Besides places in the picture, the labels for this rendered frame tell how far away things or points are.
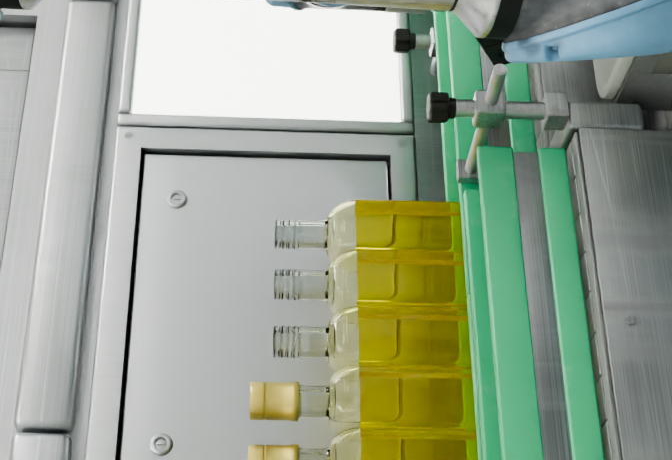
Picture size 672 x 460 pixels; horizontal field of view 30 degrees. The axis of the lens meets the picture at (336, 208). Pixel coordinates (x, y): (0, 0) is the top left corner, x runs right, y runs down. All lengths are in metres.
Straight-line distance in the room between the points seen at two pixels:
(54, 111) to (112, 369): 0.34
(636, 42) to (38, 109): 0.89
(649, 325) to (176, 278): 0.52
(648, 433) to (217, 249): 0.54
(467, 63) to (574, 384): 0.41
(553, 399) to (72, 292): 0.55
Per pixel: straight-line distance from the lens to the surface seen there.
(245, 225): 1.37
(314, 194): 1.39
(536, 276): 1.07
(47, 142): 1.47
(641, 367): 1.03
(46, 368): 1.31
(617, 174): 1.12
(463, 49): 1.31
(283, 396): 1.12
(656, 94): 1.20
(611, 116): 1.15
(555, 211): 1.11
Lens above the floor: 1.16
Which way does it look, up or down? 4 degrees down
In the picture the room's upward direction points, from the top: 88 degrees counter-clockwise
